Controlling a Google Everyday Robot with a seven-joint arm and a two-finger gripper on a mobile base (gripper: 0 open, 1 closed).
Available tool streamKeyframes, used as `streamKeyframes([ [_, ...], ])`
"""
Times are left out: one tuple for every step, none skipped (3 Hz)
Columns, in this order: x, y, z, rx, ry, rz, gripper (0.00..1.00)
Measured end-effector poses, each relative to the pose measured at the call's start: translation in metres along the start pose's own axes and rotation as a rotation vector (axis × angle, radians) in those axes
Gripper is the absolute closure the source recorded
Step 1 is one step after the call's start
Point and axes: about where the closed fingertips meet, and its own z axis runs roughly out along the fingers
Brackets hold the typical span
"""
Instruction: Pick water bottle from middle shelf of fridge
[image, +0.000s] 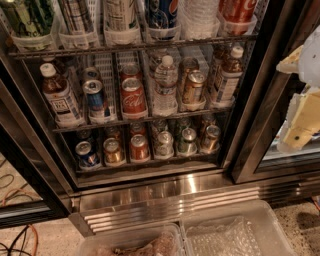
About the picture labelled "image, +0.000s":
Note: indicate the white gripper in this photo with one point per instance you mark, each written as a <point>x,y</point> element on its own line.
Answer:
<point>310,63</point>

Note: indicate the clear water bottle front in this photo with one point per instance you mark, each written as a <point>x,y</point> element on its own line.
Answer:
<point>165,87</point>

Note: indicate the brown tea bottle right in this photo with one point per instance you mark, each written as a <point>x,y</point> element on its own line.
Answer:
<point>228,75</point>

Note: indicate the brown tea bottle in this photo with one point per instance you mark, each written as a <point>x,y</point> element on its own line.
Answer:
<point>228,75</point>
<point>60,96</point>

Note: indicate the coca-cola bottle top shelf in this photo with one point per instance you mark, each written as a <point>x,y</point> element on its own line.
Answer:
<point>236,17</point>

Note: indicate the gold can front middle shelf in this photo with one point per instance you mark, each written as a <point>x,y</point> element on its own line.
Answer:
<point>192,98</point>

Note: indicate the gold can shelf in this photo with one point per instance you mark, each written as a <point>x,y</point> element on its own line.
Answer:
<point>186,65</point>
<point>192,98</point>

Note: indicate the gold can rear middle shelf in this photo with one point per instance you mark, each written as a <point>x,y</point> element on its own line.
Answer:
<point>186,65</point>

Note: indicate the clear water bottle top shelf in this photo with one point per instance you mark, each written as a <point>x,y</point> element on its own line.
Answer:
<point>198,19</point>

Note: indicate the green can bottom shelf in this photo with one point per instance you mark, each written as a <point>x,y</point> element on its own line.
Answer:
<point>187,143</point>

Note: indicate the silver can bottom shelf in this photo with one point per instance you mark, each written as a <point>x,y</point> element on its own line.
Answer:
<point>163,147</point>

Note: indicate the clear water bottle rear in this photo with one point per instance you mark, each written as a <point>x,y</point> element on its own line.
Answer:
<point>155,58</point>

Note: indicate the pepsi bottle top shelf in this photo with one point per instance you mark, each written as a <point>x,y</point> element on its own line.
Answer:
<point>161,18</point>

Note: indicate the red can bottom shelf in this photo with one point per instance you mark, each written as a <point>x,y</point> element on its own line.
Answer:
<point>139,149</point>

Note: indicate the white label bottle top shelf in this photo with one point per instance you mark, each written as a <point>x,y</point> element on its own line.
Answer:
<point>121,25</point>

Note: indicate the blue pepsi can middle shelf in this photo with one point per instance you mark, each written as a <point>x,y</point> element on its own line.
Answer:
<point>97,101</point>

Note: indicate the blue pepsi can shelf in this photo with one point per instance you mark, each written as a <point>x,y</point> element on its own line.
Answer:
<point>87,156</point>
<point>97,101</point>

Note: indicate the blue pepsi can bottom shelf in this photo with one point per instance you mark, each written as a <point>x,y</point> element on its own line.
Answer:
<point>87,156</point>

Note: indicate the steel fridge bottom grille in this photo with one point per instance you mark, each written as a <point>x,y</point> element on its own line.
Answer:
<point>94,212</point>

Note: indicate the brown tea bottle left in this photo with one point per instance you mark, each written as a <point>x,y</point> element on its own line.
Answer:
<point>60,96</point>

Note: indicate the striped can top shelf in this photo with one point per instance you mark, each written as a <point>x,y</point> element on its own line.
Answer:
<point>78,30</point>

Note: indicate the green bottle top shelf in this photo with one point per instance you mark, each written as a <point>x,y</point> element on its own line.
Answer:
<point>30,19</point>

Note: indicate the left fridge glass door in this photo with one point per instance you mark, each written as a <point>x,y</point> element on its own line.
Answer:
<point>27,145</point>

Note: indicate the gold can bottom right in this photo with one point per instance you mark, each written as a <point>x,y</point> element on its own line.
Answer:
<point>210,139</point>

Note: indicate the gold can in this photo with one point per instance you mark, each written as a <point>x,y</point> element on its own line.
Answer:
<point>113,152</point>
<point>210,139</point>

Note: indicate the clear plastic bin right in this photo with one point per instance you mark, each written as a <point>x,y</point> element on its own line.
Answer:
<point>267,230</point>

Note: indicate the clear plastic bin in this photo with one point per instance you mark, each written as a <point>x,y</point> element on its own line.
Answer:
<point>155,240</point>
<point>267,230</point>

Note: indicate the bubble wrap sheet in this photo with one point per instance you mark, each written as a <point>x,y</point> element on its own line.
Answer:
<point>231,236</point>

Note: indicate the red coca-cola can front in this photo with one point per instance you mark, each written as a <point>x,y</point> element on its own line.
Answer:
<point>133,100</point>

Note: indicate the red coca-cola can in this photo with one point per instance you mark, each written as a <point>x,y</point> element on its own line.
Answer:
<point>130,70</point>
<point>133,100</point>

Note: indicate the red coca-cola can rear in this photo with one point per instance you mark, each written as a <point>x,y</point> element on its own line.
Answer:
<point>130,70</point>

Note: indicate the gold can bottom left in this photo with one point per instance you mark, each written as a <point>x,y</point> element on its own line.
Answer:
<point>113,152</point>

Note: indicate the clear plastic bin left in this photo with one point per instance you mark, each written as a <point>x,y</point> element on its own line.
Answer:
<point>155,240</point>

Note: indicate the silver can behind pepsi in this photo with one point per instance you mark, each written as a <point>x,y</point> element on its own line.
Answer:
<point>91,73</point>

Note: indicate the middle wire shelf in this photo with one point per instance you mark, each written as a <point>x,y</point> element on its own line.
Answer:
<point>144,119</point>

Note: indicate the wire shelf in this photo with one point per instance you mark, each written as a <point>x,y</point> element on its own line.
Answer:
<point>144,119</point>
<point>15,53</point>

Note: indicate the right fridge door frame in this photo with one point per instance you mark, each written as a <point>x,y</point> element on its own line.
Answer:
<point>263,99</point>

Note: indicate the top wire shelf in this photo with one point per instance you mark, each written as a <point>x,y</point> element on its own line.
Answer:
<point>15,53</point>

